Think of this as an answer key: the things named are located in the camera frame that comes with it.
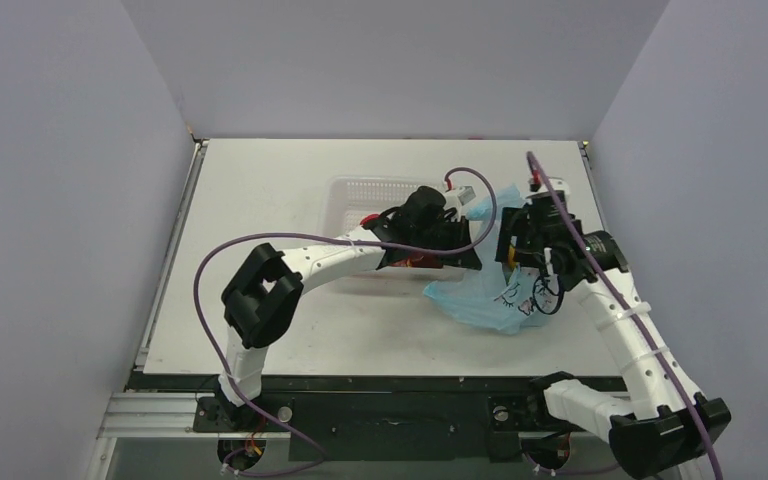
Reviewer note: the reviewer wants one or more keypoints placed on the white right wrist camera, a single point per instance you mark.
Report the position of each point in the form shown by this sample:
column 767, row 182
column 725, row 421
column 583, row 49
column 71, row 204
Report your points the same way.
column 538, row 187

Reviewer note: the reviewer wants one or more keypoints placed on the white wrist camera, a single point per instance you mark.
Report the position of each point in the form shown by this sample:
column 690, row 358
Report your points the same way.
column 538, row 187
column 459, row 197

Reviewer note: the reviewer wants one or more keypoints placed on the red yellow fake apple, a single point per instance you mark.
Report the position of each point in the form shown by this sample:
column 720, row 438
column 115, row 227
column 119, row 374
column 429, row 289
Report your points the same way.
column 510, row 258

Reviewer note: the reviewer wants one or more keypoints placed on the red fake strawberry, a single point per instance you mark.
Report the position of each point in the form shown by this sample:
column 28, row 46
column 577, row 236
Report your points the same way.
column 369, row 218

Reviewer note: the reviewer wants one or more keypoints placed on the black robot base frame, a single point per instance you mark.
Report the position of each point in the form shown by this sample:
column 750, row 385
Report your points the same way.
column 371, row 418

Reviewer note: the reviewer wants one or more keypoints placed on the metal table edge rail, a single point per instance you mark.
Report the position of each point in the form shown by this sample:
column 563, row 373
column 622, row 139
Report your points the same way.
column 588, row 166

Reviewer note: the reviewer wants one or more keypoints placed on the dark red fake fruit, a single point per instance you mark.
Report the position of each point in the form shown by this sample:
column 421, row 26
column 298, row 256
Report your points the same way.
column 418, row 261

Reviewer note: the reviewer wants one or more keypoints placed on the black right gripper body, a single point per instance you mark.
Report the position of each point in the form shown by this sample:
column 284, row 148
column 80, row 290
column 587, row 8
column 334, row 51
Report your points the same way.
column 509, row 241

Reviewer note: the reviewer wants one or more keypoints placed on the light blue plastic bag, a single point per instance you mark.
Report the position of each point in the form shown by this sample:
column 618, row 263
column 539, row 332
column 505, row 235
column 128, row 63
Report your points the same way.
column 496, row 297

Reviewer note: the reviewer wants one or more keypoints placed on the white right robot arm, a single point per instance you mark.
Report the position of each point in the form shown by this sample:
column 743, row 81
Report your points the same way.
column 666, row 422

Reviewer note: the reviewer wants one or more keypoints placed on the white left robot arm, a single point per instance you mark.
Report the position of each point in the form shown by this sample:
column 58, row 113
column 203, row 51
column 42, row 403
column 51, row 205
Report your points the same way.
column 261, row 298

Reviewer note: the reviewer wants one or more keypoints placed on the white perforated plastic basket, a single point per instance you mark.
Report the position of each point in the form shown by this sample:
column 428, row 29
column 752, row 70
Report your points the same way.
column 349, row 199

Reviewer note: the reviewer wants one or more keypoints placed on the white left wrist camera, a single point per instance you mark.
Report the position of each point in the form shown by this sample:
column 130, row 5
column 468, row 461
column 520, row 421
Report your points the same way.
column 459, row 197

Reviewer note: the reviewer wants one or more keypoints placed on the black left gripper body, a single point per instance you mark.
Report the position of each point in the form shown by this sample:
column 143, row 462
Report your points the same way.
column 448, row 234

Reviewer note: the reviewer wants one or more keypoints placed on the left metal table rail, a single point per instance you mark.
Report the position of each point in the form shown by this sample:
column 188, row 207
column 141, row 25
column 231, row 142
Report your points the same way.
column 199, row 153

